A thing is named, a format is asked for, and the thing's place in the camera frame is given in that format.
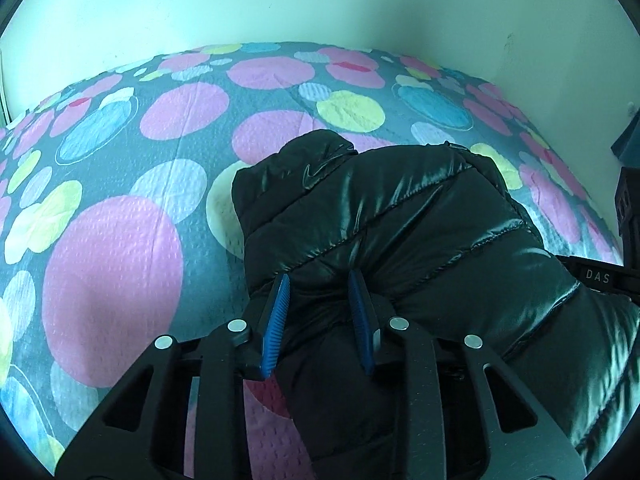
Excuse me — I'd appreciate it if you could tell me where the polka dot bed sheet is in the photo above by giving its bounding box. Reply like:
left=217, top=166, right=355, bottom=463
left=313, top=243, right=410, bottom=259
left=1, top=44, right=620, bottom=479

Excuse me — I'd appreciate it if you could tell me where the black puffer jacket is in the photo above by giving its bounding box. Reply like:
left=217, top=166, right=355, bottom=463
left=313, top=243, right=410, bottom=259
left=232, top=130, right=639, bottom=479

